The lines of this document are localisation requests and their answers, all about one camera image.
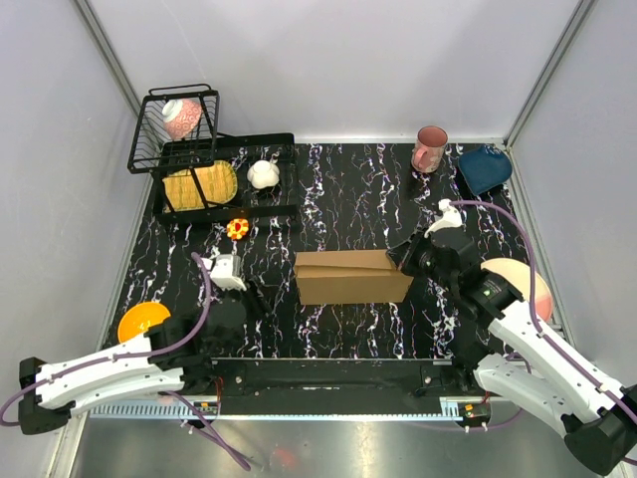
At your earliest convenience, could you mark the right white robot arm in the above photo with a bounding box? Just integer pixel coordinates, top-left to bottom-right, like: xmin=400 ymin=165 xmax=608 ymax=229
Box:
xmin=387 ymin=228 xmax=636 ymax=476

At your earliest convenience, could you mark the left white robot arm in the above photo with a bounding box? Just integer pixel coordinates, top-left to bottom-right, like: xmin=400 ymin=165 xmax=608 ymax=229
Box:
xmin=18 ymin=280 xmax=273 ymax=435

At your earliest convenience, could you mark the pink ceramic mug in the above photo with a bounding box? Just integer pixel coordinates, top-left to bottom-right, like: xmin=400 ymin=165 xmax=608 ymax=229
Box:
xmin=411 ymin=125 xmax=448 ymax=173

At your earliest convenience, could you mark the brown cardboard box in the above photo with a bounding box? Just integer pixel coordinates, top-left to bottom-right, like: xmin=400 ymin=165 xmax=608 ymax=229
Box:
xmin=294 ymin=250 xmax=413 ymax=306

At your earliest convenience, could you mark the orange round bowl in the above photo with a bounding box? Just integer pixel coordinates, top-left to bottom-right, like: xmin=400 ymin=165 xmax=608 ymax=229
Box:
xmin=117 ymin=302 xmax=170 ymax=343

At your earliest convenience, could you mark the yellow woven plate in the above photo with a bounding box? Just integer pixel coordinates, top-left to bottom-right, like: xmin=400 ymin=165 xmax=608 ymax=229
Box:
xmin=163 ymin=160 xmax=238 ymax=211

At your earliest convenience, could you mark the red yellow flower toy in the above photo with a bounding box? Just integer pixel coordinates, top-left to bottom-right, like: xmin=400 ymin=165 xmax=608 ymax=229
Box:
xmin=226 ymin=218 xmax=250 ymax=241

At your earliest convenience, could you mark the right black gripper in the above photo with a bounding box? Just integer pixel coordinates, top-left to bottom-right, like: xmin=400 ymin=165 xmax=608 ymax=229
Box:
xmin=385 ymin=226 xmax=455 ymax=292

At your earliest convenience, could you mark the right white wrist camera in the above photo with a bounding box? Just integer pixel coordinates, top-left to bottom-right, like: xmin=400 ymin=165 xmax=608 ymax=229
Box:
xmin=424 ymin=199 xmax=463 ymax=238

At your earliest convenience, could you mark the black wire dish rack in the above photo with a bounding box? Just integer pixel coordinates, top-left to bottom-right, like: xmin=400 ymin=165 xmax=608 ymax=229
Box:
xmin=127 ymin=84 xmax=300 ymax=225

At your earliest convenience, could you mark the pink cream round plate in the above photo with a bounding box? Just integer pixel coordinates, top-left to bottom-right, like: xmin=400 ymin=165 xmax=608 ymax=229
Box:
xmin=481 ymin=258 xmax=553 ymax=323

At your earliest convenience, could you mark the dark blue dish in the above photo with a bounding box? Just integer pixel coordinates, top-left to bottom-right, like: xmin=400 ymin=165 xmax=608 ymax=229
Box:
xmin=458 ymin=144 xmax=513 ymax=196

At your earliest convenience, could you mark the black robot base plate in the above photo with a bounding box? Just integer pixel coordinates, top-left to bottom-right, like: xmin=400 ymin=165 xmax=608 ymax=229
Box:
xmin=179 ymin=358 xmax=485 ymax=420

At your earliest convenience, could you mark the pink patterned bowl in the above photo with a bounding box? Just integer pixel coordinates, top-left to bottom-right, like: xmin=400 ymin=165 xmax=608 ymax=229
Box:
xmin=161 ymin=99 xmax=202 ymax=140

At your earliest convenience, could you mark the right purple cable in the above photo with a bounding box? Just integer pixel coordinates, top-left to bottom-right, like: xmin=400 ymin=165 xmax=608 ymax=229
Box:
xmin=407 ymin=198 xmax=637 ymax=467

